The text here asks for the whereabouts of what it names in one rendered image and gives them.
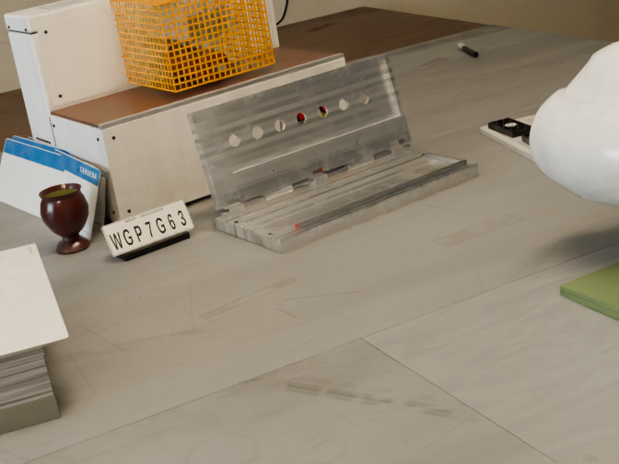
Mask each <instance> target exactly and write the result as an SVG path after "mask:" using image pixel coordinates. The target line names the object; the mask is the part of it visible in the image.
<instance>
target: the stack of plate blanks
mask: <svg viewBox="0 0 619 464"><path fill-rule="evenodd" d="M43 356H44V351H43V348H42V347H40V348H36V349H32V350H28V351H26V352H22V353H18V354H12V355H9V356H5V357H2V358H0V435H2V434H5V433H9V432H12V431H16V430H18V429H22V428H26V427H29V426H32V425H35V424H39V423H45V422H48V421H51V420H54V419H58V418H60V417H61V416H60V413H59V409H58V405H57V401H56V398H55V395H54V391H53V385H52V382H51V380H50V376H49V373H48V369H47V366H46V364H45V360H44V357H43Z"/></svg>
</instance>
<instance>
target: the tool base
mask: <svg viewBox="0 0 619 464"><path fill-rule="evenodd" d="M408 147H410V144H406V145H394V146H391V148H389V149H386V150H385V151H386V152H384V153H381V154H378V155H375V156H374V159H376V160H374V162H373V163H370V164H368V165H365V166H363V167H360V168H356V169H353V170H350V171H347V170H348V169H349V167H348V166H345V167H342V168H339V169H336V170H333V171H330V172H328V173H323V172H319V173H316V174H314V175H313V176H312V177H309V179H308V180H305V181H302V182H300V183H298V184H295V185H292V187H293V191H292V192H291V193H288V194H285V195H283V196H280V197H277V198H274V199H273V200H270V201H267V202H264V201H263V200H265V198H264V196H262V197H259V198H256V199H254V200H251V201H248V202H246V203H239V202H236V203H233V204H230V205H229V206H228V207H226V208H224V210H223V211H221V212H219V214H220V215H222V216H219V217H217V218H215V222H216V229H218V230H221V231H224V232H226V233H229V234H231V235H233V236H236V237H238V238H243V239H245V240H248V241H250V242H252V243H255V244H258V245H260V246H263V247H265V248H268V249H271V250H274V251H277V252H279V253H282V254H283V253H285V252H288V251H290V250H292V249H296V248H298V247H301V246H303V245H306V244H308V243H310V242H312V241H315V240H318V239H320V238H324V237H327V236H329V235H331V234H333V233H336V232H338V231H341V230H343V229H346V228H348V227H350V226H354V225H356V224H359V223H361V222H364V221H366V220H369V219H370V218H373V217H376V216H378V215H382V214H385V213H387V212H389V211H391V210H394V209H396V208H399V207H401V206H404V205H406V204H408V203H412V202H414V201H417V200H419V199H422V198H424V197H427V196H429V195H431V194H434V193H436V192H439V191H443V190H445V189H447V188H449V187H452V186H454V185H457V184H459V183H462V182H464V181H466V180H470V179H472V178H475V177H477V176H479V173H478V164H474V163H470V164H468V163H467V165H465V166H462V167H459V168H455V169H454V170H451V171H449V172H446V173H443V174H441V175H438V176H436V177H434V178H431V179H429V180H425V181H422V182H420V183H417V184H415V185H413V186H410V187H408V188H405V189H402V190H400V191H397V192H394V193H391V194H389V195H386V196H384V197H381V198H379V199H377V200H374V201H372V202H369V203H365V204H362V205H360V206H358V207H356V208H353V209H351V210H348V211H345V212H343V213H340V214H338V215H334V216H332V217H329V218H327V219H324V220H322V221H320V222H317V223H315V224H312V225H310V226H305V227H303V228H301V229H296V228H295V224H297V223H299V222H302V221H305V220H307V219H310V218H312V217H314V216H317V215H321V214H323V213H326V212H329V211H331V210H333V209H336V208H338V207H341V206H343V205H346V204H349V203H352V202H354V201H357V200H360V199H362V198H365V197H367V196H369V195H372V194H374V193H377V192H380V191H384V190H386V189H389V188H391V187H393V186H396V185H398V184H401V183H404V182H406V181H408V180H412V179H415V178H417V177H420V176H422V175H425V174H427V173H429V172H432V171H435V170H437V169H440V168H444V167H446V166H448V165H451V164H450V163H445V162H441V161H436V160H433V159H429V158H426V154H424V155H422V156H421V154H422V153H420V151H414V152H413V151H409V150H404V149H405V148H408ZM340 172H341V173H340ZM337 173H338V174H337ZM334 174H336V175H334ZM330 176H331V177H330ZM307 184H308V185H307ZM304 185H306V186H304ZM302 186H303V187H302ZM299 187H300V188H299ZM294 189H295V190H294ZM254 203H255V204H254ZM246 206H247V207H246ZM244 207H245V208H244ZM235 221H239V222H238V223H234V222H235ZM268 233H273V234H272V235H267V234H268Z"/></svg>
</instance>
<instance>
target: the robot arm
mask: <svg viewBox="0 0 619 464"><path fill-rule="evenodd" d="M530 149H531V155H532V157H533V160H534V161H535V163H536V164H537V166H538V167H539V168H540V169H541V171H542V172H543V173H544V174H546V175H547V176H548V177H549V178H550V179H551V180H553V181H554V182H556V183H557V184H558V185H560V186H562V187H563V188H565V189H566V190H568V191H570V192H571V193H573V194H575V195H577V196H578V197H580V198H583V199H586V200H590V201H593V202H596V203H603V204H608V205H612V206H618V207H619V38H618V41H617V42H615V43H613V44H610V45H608V46H606V47H604V48H602V49H600V50H599V51H597V52H596V53H594V54H593V55H592V56H591V58H590V60H589V62H588V63H587V64H586V65H585V66H584V67H583V69H582V70H581V71H580V72H579V73H578V75H577V76H576V77H575V78H574V79H573V80H572V81H571V83H570V84H569V85H568V86H567V87H564V88H561V89H559V90H557V91H556V92H555V93H554V94H553V95H552V96H551V97H550V98H549V99H548V100H546V101H545V103H544V104H543V105H542V106H541V108H539V110H538V111H537V113H536V115H535V118H534V121H533V123H532V126H531V131H530Z"/></svg>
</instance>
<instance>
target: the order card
mask: <svg viewBox="0 0 619 464"><path fill-rule="evenodd" d="M192 228H194V225H193V221H192V219H191V217H190V215H189V212H188V210H187V207H186V205H185V202H184V200H183V199H180V200H178V201H175V202H172V203H167V204H165V205H162V206H159V207H157V208H154V209H151V210H148V211H145V212H143V213H141V214H138V215H133V216H130V217H127V218H124V219H123V220H120V221H117V222H114V223H111V224H108V225H106V226H103V227H102V228H101V229H102V231H103V234H104V236H105V238H106V240H107V243H108V245H109V248H110V250H111V254H112V256H113V257H115V256H118V255H121V254H124V253H125V252H128V251H131V250H134V249H138V248H141V247H144V246H145V245H148V244H151V243H154V242H156V241H159V240H161V239H164V238H168V237H171V236H173V235H176V234H179V233H181V232H183V231H186V230H189V229H192Z"/></svg>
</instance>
